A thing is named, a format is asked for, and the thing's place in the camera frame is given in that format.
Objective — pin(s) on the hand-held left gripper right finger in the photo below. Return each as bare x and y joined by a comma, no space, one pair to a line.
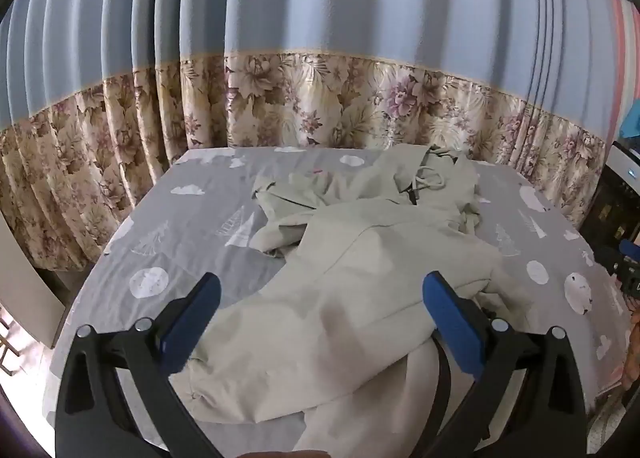
450,323

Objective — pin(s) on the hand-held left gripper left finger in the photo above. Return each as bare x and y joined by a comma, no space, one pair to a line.
192,318

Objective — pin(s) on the pale green hooded jacket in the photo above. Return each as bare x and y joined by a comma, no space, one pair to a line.
350,278

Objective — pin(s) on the grey printed bed sheet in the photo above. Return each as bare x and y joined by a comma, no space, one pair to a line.
190,238

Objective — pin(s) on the beige board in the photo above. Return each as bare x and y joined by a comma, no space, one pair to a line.
25,283

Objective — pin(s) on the blue round thing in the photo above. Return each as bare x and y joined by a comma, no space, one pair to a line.
632,120

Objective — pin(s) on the blue curtain with floral hem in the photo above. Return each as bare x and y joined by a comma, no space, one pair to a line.
320,37

